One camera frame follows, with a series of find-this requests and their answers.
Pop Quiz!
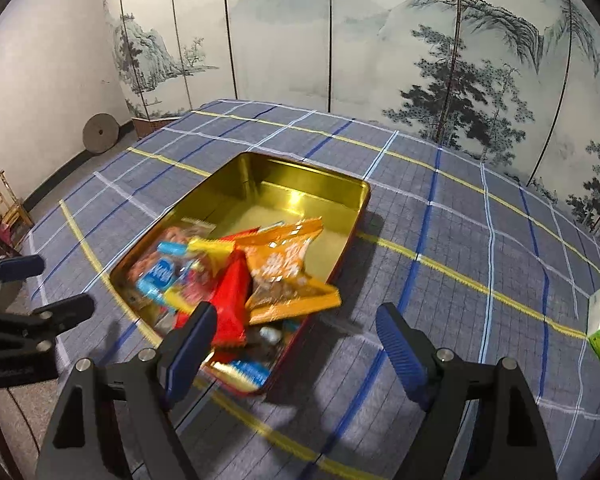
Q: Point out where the painted folding screen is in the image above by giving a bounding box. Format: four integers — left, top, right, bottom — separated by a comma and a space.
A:
100, 0, 600, 252

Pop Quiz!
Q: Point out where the blue candy packet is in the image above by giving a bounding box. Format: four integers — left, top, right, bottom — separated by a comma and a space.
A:
227, 357, 272, 392
134, 241, 194, 309

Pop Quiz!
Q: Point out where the yellow snack packet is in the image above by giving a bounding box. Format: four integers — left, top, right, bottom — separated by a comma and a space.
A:
170, 235, 237, 311

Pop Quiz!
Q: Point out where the small bamboo chair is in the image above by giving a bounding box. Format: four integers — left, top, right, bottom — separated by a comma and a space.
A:
0, 169, 35, 256

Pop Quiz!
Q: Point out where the round stone disc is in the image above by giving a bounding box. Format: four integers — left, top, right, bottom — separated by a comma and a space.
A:
82, 113, 121, 154

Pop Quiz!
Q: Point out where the orange snack packet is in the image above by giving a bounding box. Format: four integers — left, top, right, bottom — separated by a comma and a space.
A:
243, 217, 342, 325

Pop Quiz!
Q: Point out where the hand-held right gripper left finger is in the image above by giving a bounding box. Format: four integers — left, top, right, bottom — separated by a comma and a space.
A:
35, 302, 219, 480

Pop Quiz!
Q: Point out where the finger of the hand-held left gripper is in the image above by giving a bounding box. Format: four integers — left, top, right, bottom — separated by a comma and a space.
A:
0, 254, 45, 304
0, 293, 97, 356

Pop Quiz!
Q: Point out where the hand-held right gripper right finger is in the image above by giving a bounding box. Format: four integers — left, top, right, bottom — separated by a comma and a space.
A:
375, 302, 561, 480

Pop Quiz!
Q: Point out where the labelled fried dough twist packet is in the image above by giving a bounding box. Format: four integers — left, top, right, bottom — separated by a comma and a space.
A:
180, 260, 224, 306

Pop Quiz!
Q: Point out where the red and gold tin box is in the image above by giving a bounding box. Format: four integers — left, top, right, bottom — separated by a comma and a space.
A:
109, 151, 372, 397

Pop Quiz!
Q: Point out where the orange fried dough twist packet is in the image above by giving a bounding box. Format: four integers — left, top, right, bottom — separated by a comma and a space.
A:
126, 217, 216, 282

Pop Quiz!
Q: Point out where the red snack packet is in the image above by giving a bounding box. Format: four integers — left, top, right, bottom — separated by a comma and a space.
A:
177, 227, 261, 350

